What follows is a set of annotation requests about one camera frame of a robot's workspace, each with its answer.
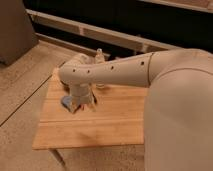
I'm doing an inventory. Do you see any metal table leg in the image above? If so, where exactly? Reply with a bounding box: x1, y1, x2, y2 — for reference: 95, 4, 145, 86
49, 149, 66, 168

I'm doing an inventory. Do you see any clear plastic bottle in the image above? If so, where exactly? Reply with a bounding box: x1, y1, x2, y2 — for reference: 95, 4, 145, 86
95, 48, 105, 89

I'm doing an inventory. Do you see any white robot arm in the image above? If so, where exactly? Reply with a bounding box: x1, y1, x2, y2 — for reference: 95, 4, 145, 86
59, 49, 213, 171

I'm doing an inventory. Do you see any wooden folding table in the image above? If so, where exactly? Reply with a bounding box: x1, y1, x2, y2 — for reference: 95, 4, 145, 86
33, 70, 147, 150

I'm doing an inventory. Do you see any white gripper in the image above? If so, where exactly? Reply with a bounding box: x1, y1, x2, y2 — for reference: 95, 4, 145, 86
70, 84, 97, 113

